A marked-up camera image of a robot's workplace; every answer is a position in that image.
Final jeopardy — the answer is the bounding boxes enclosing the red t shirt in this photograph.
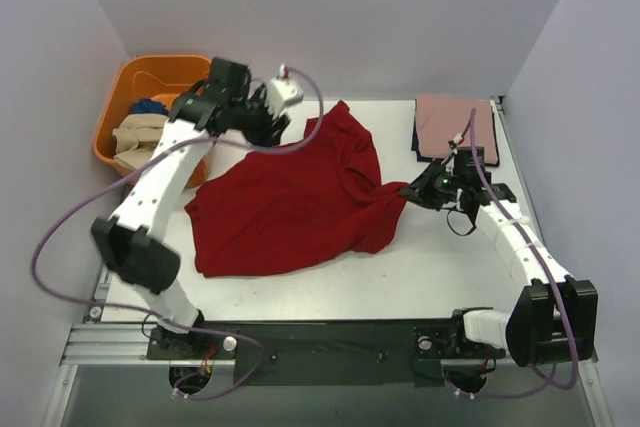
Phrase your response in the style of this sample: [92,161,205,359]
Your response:
[185,102,407,278]

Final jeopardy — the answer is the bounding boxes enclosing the beige t shirt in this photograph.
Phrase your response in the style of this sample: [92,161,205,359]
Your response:
[112,113,168,174]

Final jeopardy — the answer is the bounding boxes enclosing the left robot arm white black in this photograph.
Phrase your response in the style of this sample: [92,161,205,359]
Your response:
[91,58,304,359]

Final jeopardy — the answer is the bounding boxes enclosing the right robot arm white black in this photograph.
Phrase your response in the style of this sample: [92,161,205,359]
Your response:
[399,147,598,367]

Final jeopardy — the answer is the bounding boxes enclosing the folded navy t shirt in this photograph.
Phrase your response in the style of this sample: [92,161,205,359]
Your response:
[410,99,501,168]

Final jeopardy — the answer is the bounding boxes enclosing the folded pink t shirt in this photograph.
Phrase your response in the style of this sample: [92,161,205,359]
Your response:
[414,92,500,166]

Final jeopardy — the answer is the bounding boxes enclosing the blue t shirt in basket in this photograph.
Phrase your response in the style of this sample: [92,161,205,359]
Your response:
[129,98,169,117]

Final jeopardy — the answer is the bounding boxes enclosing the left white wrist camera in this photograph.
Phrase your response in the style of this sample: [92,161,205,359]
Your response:
[265,64,304,118]

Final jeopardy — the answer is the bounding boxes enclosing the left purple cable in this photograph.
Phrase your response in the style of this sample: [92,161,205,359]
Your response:
[30,64,324,401]

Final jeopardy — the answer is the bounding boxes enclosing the purple cable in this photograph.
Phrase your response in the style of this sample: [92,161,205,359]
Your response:
[444,107,582,399]
[30,64,324,401]

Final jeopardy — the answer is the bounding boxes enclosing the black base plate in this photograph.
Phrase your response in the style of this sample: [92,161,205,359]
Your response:
[147,318,506,387]

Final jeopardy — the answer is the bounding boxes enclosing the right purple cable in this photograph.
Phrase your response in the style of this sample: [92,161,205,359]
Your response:
[444,107,582,399]

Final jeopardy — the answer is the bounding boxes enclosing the aluminium rail frame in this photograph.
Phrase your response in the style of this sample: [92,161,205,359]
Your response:
[60,266,600,366]

